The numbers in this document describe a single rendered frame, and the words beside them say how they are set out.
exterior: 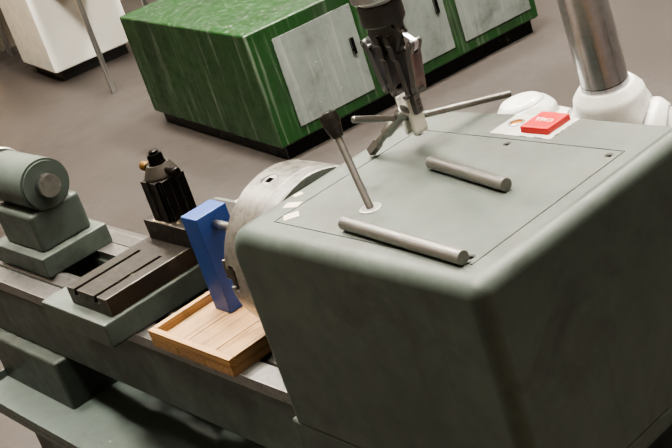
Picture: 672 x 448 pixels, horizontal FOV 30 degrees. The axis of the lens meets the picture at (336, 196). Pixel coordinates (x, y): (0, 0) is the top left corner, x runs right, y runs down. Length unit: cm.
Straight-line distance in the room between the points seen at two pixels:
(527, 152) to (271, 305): 49
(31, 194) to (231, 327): 84
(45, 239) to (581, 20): 148
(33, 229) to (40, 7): 573
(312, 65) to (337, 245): 411
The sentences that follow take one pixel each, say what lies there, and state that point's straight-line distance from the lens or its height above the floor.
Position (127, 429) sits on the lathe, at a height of 54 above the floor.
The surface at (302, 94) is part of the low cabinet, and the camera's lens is 595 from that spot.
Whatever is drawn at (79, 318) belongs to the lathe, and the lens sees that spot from 283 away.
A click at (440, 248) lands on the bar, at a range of 172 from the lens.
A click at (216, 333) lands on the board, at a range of 260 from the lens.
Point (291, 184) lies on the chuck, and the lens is 222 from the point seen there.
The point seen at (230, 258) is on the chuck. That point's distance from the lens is 228.
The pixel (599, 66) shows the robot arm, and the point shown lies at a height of 114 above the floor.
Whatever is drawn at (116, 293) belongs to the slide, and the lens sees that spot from 274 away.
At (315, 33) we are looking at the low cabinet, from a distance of 595.
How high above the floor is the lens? 202
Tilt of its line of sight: 22 degrees down
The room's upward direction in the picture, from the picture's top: 18 degrees counter-clockwise
